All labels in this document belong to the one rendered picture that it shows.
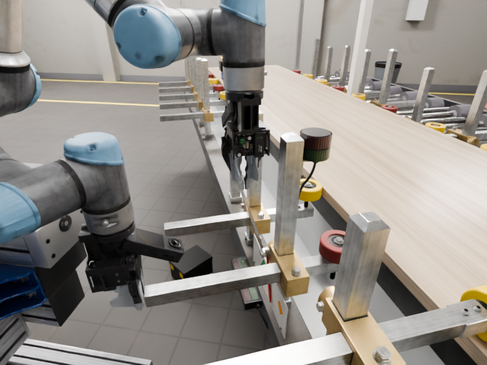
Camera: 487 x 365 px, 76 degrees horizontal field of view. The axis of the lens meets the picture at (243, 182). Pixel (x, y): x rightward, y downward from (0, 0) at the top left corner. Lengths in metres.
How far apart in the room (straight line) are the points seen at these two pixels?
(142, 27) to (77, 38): 8.16
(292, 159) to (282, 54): 6.47
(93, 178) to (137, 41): 0.19
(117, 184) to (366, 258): 0.36
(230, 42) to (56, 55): 8.52
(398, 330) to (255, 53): 0.47
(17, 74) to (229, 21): 0.46
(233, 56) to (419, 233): 0.56
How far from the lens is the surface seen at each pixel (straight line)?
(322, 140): 0.58
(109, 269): 0.59
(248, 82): 0.56
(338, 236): 0.73
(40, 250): 0.71
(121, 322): 1.79
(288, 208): 0.64
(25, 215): 0.46
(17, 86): 0.82
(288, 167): 0.59
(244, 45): 0.55
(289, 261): 0.70
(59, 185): 0.47
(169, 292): 0.66
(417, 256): 0.75
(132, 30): 0.45
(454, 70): 7.66
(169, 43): 0.44
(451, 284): 0.72
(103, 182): 0.49
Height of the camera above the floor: 1.34
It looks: 28 degrees down
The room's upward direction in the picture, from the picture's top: straight up
